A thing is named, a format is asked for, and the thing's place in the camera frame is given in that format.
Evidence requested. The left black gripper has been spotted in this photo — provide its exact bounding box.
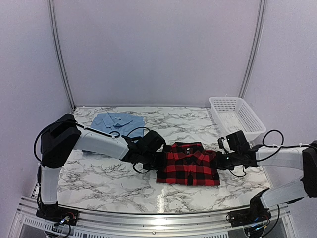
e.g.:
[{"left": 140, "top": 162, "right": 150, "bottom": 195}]
[{"left": 141, "top": 151, "right": 167, "bottom": 171}]

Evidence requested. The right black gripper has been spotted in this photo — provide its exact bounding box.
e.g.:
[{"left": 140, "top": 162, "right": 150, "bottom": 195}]
[{"left": 210, "top": 151, "right": 240, "bottom": 171}]

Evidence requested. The light blue shirt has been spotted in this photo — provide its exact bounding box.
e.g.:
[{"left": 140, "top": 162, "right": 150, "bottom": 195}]
[{"left": 90, "top": 113, "right": 145, "bottom": 137}]

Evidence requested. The white plastic basket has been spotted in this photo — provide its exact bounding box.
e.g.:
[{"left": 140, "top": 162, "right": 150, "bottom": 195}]
[{"left": 209, "top": 97, "right": 266, "bottom": 141}]

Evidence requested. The red black plaid shirt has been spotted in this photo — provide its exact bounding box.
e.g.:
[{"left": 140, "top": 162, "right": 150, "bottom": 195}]
[{"left": 156, "top": 142, "right": 220, "bottom": 186}]

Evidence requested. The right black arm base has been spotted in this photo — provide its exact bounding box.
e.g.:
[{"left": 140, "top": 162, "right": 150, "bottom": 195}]
[{"left": 226, "top": 189, "right": 271, "bottom": 227}]

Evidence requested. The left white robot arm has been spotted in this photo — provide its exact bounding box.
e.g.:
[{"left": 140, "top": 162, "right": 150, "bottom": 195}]
[{"left": 36, "top": 114, "right": 165, "bottom": 221}]

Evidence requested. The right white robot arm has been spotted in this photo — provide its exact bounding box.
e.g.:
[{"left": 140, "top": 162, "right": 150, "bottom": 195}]
[{"left": 215, "top": 130, "right": 317, "bottom": 222}]

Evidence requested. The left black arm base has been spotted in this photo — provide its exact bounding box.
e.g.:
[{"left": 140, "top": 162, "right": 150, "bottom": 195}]
[{"left": 36, "top": 201, "right": 79, "bottom": 226}]

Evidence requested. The aluminium front rail frame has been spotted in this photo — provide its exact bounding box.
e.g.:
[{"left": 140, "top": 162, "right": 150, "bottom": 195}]
[{"left": 8, "top": 197, "right": 296, "bottom": 238}]

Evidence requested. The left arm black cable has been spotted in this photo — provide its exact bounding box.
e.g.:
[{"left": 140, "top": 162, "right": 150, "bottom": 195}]
[{"left": 33, "top": 119, "right": 164, "bottom": 209}]

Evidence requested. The right aluminium corner post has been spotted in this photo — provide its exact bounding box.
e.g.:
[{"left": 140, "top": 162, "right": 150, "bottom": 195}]
[{"left": 238, "top": 0, "right": 267, "bottom": 99}]

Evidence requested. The aluminium corner post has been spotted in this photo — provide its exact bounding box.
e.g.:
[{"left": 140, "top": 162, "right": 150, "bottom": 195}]
[
  {"left": 238, "top": 0, "right": 267, "bottom": 99},
  {"left": 47, "top": 0, "right": 76, "bottom": 112}
]

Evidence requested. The left aluminium corner post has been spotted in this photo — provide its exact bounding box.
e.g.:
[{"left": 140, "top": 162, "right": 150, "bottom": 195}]
[{"left": 47, "top": 0, "right": 76, "bottom": 112}]

